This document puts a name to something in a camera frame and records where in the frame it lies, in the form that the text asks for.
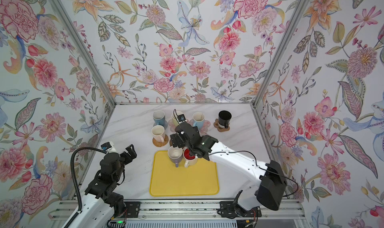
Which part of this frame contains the cork paw print coaster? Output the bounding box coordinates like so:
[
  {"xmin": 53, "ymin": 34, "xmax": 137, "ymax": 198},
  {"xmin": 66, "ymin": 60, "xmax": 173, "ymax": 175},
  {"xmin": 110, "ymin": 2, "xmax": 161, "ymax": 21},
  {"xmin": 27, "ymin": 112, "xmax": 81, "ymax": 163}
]
[{"xmin": 214, "ymin": 119, "xmax": 230, "ymax": 132}]

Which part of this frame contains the green handle mug front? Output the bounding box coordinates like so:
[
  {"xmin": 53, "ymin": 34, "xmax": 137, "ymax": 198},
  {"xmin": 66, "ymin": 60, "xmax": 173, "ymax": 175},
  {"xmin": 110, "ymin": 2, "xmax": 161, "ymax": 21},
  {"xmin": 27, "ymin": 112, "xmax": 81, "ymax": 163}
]
[{"xmin": 172, "ymin": 110, "xmax": 185, "ymax": 126}]

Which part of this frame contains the red interior white mug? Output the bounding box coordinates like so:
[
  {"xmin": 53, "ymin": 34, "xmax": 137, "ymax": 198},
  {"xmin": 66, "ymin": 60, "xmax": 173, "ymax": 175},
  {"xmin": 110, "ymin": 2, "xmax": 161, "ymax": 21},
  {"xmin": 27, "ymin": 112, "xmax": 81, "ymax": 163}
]
[{"xmin": 183, "ymin": 148, "xmax": 198, "ymax": 168}]

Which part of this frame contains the yellow tray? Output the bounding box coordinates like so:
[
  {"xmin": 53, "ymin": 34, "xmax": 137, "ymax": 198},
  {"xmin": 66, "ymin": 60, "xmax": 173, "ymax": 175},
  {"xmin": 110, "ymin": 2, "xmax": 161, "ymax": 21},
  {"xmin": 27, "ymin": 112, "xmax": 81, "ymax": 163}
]
[{"xmin": 149, "ymin": 151, "xmax": 220, "ymax": 197}]

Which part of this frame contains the grey round coaster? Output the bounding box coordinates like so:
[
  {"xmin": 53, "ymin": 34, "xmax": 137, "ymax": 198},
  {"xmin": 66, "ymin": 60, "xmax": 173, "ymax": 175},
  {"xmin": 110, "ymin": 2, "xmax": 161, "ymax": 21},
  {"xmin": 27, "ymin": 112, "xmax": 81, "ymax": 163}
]
[{"xmin": 154, "ymin": 119, "xmax": 168, "ymax": 129}]

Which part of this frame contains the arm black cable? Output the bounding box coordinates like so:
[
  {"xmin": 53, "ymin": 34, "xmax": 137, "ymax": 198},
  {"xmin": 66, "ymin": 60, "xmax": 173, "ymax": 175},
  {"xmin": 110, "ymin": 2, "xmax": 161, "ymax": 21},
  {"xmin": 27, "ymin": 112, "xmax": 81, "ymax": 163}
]
[
  {"xmin": 62, "ymin": 146, "xmax": 107, "ymax": 228},
  {"xmin": 172, "ymin": 109, "xmax": 300, "ymax": 199}
]

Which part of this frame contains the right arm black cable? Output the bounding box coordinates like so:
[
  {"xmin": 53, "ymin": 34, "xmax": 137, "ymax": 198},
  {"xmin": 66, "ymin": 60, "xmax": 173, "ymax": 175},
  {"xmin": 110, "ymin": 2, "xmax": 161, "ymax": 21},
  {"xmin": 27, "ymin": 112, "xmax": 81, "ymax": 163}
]
[{"xmin": 172, "ymin": 109, "xmax": 300, "ymax": 199}]

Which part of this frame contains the pink flower coaster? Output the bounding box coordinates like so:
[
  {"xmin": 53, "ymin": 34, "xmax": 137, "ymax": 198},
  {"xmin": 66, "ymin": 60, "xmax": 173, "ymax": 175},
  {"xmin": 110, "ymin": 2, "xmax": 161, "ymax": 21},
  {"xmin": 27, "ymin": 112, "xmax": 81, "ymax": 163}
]
[
  {"xmin": 188, "ymin": 119, "xmax": 211, "ymax": 136},
  {"xmin": 168, "ymin": 118, "xmax": 179, "ymax": 132}
]

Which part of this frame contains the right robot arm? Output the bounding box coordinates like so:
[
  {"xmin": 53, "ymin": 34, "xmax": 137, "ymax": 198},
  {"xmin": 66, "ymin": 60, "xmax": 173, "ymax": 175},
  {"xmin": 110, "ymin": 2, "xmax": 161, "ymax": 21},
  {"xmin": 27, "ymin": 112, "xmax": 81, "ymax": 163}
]
[{"xmin": 170, "ymin": 122, "xmax": 287, "ymax": 216}]

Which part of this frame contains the black mug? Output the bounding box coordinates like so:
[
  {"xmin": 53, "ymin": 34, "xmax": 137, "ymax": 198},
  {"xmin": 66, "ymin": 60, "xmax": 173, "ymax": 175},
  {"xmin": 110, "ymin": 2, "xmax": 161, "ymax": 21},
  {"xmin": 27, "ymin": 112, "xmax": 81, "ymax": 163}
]
[{"xmin": 218, "ymin": 110, "xmax": 232, "ymax": 129}]

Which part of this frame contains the pink flower coaster right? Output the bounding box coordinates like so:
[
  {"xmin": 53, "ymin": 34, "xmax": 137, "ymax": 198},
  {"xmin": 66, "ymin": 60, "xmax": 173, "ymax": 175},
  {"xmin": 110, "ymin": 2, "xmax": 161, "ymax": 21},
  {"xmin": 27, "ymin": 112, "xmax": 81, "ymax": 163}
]
[{"xmin": 188, "ymin": 119, "xmax": 211, "ymax": 136}]

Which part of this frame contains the woven rattan round coaster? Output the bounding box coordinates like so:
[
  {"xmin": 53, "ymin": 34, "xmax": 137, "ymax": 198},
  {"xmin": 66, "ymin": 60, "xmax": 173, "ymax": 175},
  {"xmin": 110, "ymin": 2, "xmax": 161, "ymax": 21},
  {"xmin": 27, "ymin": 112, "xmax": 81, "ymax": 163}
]
[{"xmin": 152, "ymin": 135, "xmax": 169, "ymax": 147}]

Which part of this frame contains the purple mug back row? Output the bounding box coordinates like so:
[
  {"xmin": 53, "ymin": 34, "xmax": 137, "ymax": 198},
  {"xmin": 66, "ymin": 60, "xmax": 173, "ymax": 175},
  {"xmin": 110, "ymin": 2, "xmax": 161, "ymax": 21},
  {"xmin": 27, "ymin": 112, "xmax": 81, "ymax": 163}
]
[{"xmin": 168, "ymin": 147, "xmax": 183, "ymax": 168}]

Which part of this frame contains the pink handle mug front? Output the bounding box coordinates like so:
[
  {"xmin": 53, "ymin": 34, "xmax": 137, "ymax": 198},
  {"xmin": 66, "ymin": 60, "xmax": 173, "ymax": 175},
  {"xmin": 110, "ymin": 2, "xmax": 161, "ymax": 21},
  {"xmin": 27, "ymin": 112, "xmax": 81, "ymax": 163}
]
[{"xmin": 151, "ymin": 125, "xmax": 166, "ymax": 143}]

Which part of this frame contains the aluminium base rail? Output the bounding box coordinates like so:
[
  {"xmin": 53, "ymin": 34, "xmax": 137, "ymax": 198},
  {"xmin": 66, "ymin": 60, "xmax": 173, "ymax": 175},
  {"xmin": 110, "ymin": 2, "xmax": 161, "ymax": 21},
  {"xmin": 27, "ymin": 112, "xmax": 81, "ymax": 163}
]
[{"xmin": 47, "ymin": 198, "xmax": 304, "ymax": 222}]

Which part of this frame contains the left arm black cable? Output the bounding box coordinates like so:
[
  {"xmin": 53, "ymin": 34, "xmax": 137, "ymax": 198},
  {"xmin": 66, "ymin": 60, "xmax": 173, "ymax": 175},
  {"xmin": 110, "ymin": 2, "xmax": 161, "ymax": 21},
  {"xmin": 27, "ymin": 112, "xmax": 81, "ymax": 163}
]
[{"xmin": 62, "ymin": 146, "xmax": 107, "ymax": 228}]

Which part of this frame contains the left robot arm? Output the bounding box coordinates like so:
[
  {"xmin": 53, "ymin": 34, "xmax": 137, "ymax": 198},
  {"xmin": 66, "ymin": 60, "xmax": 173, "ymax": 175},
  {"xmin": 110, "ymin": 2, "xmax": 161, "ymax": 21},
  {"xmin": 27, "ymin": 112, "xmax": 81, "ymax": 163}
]
[{"xmin": 64, "ymin": 142, "xmax": 141, "ymax": 228}]

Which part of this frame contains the blue mug back row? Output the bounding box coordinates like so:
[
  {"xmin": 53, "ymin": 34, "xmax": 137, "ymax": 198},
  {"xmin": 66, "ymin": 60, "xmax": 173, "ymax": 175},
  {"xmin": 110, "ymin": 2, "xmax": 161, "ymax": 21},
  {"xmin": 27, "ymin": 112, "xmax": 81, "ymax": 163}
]
[{"xmin": 153, "ymin": 110, "xmax": 166, "ymax": 123}]

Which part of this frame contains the blue handle mug front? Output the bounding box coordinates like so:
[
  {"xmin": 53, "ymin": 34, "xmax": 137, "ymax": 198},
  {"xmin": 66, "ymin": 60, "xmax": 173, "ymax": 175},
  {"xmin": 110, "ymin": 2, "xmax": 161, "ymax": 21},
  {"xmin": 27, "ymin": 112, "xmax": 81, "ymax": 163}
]
[{"xmin": 193, "ymin": 112, "xmax": 205, "ymax": 129}]

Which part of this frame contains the pink flower coaster left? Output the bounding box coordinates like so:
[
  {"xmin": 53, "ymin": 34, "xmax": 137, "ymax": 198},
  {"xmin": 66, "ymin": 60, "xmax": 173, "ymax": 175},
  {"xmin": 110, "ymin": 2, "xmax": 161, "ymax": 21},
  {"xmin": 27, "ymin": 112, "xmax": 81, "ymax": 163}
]
[{"xmin": 168, "ymin": 118, "xmax": 179, "ymax": 132}]

